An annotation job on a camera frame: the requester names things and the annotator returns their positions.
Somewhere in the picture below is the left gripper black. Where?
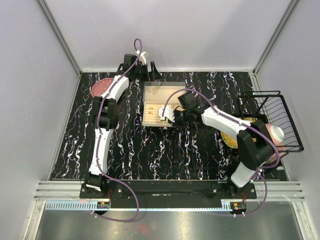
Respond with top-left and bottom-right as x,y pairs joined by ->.
132,62 -> 163,83

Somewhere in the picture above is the beige jewelry box with drawers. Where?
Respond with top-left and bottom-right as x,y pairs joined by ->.
141,81 -> 187,128

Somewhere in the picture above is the beige jewelry tray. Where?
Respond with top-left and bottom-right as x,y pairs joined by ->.
142,101 -> 174,128

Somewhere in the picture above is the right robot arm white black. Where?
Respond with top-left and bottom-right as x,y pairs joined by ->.
159,89 -> 285,199

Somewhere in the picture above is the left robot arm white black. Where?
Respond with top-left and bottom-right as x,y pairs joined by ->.
83,50 -> 162,198

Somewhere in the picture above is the yellow woven bamboo plate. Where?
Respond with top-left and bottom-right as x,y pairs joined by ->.
220,117 -> 257,149

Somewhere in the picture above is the pink dotted plate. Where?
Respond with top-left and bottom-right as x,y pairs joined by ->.
90,77 -> 114,98

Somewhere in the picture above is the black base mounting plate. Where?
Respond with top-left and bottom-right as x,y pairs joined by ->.
79,180 -> 257,210

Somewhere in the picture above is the pink floral ceramic bowl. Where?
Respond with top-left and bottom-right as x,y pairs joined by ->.
265,123 -> 285,147

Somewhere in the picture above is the pink patterned cup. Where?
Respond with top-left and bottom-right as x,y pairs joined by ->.
264,146 -> 286,166

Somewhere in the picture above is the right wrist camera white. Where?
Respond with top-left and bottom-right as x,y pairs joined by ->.
158,105 -> 175,123

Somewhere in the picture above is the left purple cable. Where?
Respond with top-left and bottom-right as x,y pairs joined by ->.
90,38 -> 145,223

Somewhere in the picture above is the black wire dish rack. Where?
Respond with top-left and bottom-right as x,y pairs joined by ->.
222,91 -> 304,169

